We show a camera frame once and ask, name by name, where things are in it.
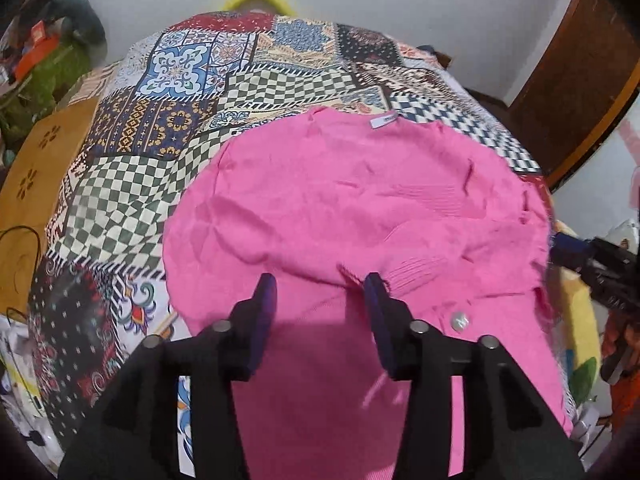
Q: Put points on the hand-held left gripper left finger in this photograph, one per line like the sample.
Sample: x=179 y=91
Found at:
x=265 y=310

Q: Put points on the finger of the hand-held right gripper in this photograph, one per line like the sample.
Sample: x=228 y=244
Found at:
x=567 y=247

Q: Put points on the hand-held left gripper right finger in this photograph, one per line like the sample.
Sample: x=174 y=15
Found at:
x=375 y=310

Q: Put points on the pink knit sweater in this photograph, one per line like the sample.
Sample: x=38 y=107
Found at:
x=350 y=210

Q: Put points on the yellow fleece blanket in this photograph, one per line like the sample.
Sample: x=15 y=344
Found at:
x=582 y=320

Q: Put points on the patchwork printed blanket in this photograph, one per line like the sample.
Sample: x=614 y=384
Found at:
x=150 y=200

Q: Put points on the brown wooden door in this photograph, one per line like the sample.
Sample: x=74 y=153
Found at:
x=575 y=85

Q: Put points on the dark blue cloth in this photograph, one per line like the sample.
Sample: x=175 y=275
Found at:
x=430 y=51

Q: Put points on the pile of white clutter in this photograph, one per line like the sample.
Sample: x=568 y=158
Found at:
x=25 y=385

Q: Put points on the mustard yellow cloth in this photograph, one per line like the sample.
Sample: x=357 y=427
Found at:
x=35 y=200

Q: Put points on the green bag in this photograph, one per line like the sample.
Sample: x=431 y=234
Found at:
x=55 y=75

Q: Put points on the grey-teal plush toy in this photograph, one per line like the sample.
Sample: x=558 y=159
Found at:
x=85 y=20

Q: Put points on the orange box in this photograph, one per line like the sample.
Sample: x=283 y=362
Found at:
x=37 y=52

